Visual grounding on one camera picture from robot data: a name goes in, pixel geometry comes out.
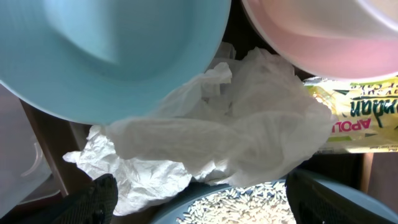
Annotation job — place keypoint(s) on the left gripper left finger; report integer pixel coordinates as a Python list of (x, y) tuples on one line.
[(92, 205)]

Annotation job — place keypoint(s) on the light blue bowl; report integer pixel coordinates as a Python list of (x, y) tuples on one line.
[(96, 62)]

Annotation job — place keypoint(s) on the dark brown serving tray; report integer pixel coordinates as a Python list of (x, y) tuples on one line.
[(58, 137)]

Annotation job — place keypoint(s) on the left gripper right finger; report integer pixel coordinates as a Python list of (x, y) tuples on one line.
[(312, 202)]

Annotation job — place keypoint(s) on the clear plastic waste bin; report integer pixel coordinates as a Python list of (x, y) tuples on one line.
[(25, 174)]

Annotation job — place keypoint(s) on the white rice leftovers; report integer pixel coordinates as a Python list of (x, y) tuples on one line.
[(264, 203)]

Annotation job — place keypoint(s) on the white napkin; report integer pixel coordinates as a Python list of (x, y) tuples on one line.
[(241, 123)]

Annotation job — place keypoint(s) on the yellow green snack wrapper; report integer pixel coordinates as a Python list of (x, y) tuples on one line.
[(366, 113)]

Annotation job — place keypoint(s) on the dark blue plate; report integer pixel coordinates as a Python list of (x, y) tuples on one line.
[(362, 207)]

